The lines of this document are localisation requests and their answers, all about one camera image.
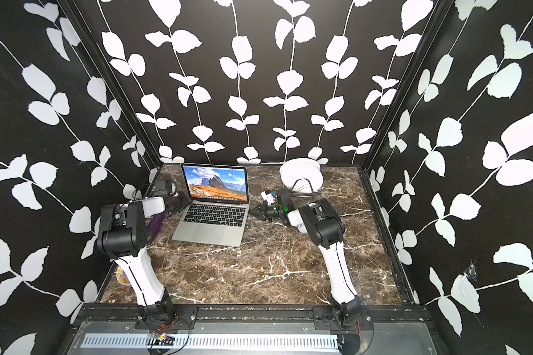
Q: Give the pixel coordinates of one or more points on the black front mounting rail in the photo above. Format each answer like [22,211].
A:
[323,317]

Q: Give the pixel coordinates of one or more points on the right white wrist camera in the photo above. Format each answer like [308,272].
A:
[269,198]

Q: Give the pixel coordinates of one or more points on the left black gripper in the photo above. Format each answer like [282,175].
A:
[187,201]

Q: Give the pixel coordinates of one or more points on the purple yellow toy bowl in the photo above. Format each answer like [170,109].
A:
[121,277]

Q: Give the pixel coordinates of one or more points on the white plates stack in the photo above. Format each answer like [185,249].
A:
[302,168]

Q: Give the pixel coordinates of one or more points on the white wireless mouse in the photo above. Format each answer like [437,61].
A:
[301,227]

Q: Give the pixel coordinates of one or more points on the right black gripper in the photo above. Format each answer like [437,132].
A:
[262,214]

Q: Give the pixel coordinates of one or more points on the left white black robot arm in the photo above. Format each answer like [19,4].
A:
[125,231]

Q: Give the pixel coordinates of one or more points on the silver laptop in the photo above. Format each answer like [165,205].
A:
[219,205]

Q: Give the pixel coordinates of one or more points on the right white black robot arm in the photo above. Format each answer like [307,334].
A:
[326,230]

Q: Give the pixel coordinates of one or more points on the purple eggplant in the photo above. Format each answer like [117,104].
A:
[154,226]

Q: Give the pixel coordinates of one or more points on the white perforated cable duct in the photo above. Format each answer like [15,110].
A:
[239,342]

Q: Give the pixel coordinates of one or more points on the black wire plate rack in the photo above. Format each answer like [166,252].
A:
[301,188]

